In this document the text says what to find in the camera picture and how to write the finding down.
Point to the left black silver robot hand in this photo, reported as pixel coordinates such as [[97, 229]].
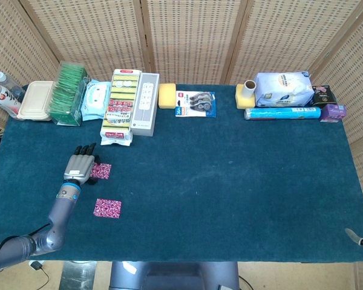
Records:
[[78, 167]]

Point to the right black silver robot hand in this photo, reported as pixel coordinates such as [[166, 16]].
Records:
[[361, 241]]

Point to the pink patterned packet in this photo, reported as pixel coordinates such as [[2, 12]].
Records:
[[107, 208], [103, 171]]

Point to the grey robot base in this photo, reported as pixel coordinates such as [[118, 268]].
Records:
[[175, 278]]

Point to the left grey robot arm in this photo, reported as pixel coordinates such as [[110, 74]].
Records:
[[59, 211]]

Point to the yellow green sponge multipack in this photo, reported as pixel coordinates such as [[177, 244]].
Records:
[[119, 111]]

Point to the light blue wet wipes pack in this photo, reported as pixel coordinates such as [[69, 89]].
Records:
[[93, 99]]

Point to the green tea bag box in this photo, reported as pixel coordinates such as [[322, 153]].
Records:
[[66, 96]]

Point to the beige lidded lunch box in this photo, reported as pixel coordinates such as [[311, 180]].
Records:
[[34, 101]]

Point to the long white power strip box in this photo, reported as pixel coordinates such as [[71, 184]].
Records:
[[145, 102]]

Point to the bottle with red white label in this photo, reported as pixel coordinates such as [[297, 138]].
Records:
[[3, 101]]

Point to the shiny metal table foot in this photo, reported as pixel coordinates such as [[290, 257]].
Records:
[[78, 276]]

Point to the clear bottle white cap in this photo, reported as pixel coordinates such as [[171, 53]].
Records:
[[6, 81]]

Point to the plain yellow sponge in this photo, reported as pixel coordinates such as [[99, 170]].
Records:
[[167, 96]]

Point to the small purple box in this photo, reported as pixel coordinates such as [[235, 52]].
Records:
[[334, 112]]

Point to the correction tape blister pack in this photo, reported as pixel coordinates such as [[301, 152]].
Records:
[[196, 104]]

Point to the dark blue table mat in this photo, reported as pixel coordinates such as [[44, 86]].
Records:
[[214, 181]]

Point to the small black box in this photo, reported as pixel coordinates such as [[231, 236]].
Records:
[[324, 98]]

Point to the blue plastic wrap roll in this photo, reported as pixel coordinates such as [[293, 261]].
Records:
[[282, 113]]

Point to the white blue tissue bag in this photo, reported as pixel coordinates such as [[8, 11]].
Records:
[[284, 87]]

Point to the woven bamboo folding screen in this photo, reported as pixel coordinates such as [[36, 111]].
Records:
[[193, 39]]

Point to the yellow sponge with green base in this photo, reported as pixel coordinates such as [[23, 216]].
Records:
[[241, 102]]

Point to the white roll with cardboard core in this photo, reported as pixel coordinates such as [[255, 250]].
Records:
[[250, 90]]

